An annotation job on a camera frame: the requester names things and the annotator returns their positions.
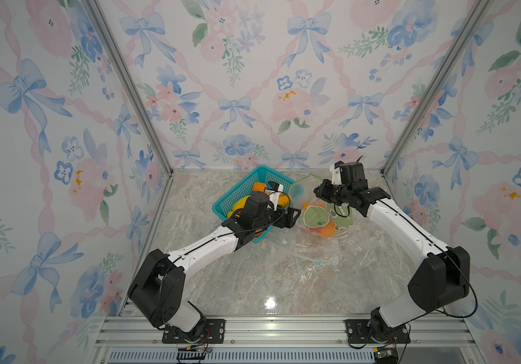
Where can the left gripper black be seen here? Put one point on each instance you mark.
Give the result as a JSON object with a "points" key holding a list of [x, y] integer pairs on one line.
{"points": [[289, 221]]}

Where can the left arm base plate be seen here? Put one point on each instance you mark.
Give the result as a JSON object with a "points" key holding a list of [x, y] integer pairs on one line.
{"points": [[208, 331]]}

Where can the small yellow mango right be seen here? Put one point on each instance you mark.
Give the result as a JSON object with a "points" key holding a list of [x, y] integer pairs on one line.
{"points": [[237, 206]]}

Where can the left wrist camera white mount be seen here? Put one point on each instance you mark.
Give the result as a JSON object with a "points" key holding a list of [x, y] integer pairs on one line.
{"points": [[277, 196]]}

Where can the aluminium front rail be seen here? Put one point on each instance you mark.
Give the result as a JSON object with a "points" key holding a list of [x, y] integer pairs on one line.
{"points": [[286, 339]]}

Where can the large orange mango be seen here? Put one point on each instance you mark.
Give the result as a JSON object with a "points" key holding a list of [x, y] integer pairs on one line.
{"points": [[328, 230]]}

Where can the teal plastic mesh basket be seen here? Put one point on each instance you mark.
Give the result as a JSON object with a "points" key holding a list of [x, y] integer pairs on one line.
{"points": [[242, 191]]}

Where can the clear zip-top bag green print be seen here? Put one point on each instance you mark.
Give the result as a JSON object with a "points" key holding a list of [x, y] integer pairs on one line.
{"points": [[315, 212]]}

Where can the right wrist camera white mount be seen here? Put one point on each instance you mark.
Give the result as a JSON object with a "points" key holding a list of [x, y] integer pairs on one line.
{"points": [[335, 175]]}

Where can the orange mango top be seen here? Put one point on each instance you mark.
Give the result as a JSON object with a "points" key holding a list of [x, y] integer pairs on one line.
{"points": [[259, 187]]}

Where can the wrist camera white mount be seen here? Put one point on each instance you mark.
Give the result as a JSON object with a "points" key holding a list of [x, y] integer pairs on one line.
{"points": [[277, 196], [335, 175]]}

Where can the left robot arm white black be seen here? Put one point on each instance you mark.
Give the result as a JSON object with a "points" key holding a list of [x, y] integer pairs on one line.
{"points": [[157, 289]]}

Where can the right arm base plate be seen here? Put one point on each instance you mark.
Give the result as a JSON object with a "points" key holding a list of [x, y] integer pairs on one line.
{"points": [[364, 331]]}

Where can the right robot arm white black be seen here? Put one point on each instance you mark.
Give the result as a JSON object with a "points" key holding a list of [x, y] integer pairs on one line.
{"points": [[442, 273]]}

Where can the red yellow mango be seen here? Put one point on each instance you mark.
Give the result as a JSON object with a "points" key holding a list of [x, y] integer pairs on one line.
{"points": [[313, 230]]}

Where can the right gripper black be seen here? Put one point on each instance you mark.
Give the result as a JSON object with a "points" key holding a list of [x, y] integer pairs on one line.
{"points": [[323, 192]]}

